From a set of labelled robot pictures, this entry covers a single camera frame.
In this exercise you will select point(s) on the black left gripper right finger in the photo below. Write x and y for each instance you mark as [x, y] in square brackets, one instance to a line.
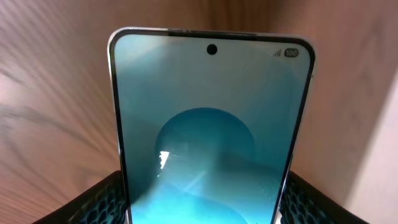
[302, 203]

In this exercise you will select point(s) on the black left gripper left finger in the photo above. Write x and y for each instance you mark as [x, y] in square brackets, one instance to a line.
[103, 203]

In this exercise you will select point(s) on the blue Galaxy smartphone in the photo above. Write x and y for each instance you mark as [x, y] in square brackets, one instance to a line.
[207, 121]

